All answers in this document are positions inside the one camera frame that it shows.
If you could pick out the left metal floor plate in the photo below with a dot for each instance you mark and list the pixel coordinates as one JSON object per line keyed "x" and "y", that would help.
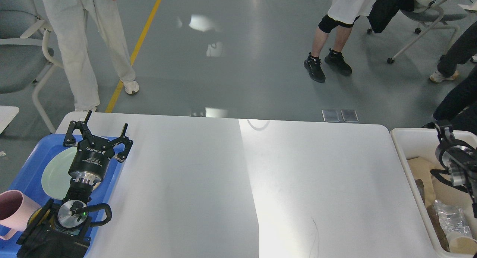
{"x": 331, "y": 116}

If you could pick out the green plate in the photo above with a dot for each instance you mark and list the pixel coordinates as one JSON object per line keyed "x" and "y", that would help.
{"x": 56, "y": 177}

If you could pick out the person in white shirt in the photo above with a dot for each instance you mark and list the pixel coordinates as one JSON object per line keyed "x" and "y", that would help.
{"x": 341, "y": 15}

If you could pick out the person in dark trousers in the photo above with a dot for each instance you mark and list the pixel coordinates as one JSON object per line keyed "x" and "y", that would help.
{"x": 459, "y": 53}

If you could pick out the white plastic bin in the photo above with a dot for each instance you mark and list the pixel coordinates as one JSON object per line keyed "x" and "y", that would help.
{"x": 416, "y": 142}

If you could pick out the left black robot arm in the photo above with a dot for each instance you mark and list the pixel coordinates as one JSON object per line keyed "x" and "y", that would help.
{"x": 59, "y": 229}

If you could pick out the white paper cup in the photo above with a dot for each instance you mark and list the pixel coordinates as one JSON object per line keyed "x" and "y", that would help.
{"x": 461, "y": 244}

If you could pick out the metal floor plate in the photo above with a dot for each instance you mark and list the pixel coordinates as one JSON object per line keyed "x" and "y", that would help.
{"x": 350, "y": 116}
{"x": 331, "y": 116}

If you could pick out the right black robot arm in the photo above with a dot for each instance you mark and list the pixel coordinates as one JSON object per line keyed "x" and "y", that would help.
{"x": 458, "y": 160}

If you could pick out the aluminium foil tray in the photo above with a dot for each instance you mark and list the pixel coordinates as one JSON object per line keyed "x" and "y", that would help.
{"x": 447, "y": 219}

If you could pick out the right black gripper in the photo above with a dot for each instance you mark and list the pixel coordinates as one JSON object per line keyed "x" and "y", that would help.
{"x": 446, "y": 139}

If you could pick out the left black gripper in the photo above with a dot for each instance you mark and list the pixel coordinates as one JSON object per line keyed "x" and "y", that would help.
{"x": 90, "y": 161}

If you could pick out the white side table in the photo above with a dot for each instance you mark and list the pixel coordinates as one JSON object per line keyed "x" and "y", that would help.
{"x": 7, "y": 114}

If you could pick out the blue-grey HOME mug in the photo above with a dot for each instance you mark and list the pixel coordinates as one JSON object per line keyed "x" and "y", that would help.
{"x": 39, "y": 217}

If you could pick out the pink ribbed mug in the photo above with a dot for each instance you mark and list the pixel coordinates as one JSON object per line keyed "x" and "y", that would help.
{"x": 16, "y": 210}

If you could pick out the blue plastic tray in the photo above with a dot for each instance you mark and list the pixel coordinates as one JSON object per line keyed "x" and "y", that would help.
{"x": 28, "y": 181}

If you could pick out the person in black trousers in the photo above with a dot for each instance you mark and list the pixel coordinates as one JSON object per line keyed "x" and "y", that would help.
{"x": 459, "y": 107}

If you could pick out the right metal floor plate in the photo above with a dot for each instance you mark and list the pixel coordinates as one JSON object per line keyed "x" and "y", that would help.
{"x": 350, "y": 116}

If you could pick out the person in light trousers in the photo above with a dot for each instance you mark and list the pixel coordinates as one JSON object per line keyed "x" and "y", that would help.
{"x": 67, "y": 17}

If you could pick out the grey office chair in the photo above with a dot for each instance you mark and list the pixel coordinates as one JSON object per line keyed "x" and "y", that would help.
{"x": 25, "y": 55}

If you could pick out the chair with black jacket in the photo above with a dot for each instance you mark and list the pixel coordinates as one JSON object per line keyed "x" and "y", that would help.
{"x": 429, "y": 15}

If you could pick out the brown paper bag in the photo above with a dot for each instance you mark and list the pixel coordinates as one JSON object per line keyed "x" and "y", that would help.
{"x": 431, "y": 189}

